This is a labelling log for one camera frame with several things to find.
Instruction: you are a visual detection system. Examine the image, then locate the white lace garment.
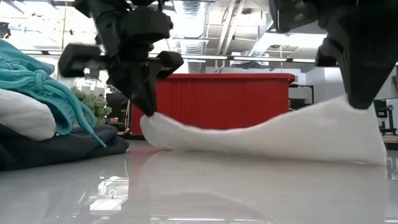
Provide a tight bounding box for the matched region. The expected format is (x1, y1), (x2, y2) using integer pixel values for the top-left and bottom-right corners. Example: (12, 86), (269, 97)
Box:
(0, 88), (58, 142)

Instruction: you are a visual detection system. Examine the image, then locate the artificial green potted plant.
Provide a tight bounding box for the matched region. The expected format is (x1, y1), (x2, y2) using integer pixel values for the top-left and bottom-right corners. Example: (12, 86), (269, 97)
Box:
(71, 86), (113, 126)

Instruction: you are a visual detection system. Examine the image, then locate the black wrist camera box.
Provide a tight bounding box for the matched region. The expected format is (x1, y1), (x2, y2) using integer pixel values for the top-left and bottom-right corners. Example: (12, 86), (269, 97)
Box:
(268, 0), (319, 34)

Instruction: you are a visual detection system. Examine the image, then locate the red plastic laundry bin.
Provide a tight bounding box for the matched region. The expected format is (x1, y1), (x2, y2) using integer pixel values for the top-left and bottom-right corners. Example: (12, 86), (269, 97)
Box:
(131, 72), (297, 136)

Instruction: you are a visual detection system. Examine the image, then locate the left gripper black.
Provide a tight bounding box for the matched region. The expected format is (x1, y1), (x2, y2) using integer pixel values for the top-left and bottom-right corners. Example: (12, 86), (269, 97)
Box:
(57, 0), (185, 117)

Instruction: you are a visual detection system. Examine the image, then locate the teal garment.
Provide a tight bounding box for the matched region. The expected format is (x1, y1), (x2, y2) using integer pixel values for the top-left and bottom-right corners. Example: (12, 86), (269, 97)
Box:
(0, 39), (108, 149)

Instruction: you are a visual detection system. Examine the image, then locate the silver ventilation duct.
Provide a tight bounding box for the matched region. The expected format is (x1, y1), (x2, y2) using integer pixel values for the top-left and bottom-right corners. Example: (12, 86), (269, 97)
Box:
(248, 0), (280, 57)

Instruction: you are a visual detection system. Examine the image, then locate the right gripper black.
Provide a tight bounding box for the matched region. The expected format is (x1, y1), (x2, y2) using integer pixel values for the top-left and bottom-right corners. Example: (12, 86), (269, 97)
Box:
(310, 0), (398, 110)

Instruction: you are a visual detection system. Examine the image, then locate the white garment with label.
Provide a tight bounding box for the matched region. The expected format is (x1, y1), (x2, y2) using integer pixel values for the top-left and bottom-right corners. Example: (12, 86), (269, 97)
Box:
(139, 93), (387, 166)

